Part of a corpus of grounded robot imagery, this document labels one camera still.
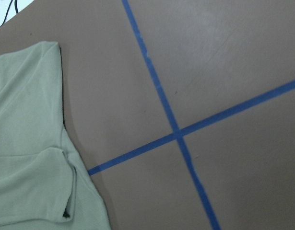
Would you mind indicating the sage green long-sleeve shirt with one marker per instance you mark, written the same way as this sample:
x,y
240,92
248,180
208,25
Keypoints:
x,y
44,184

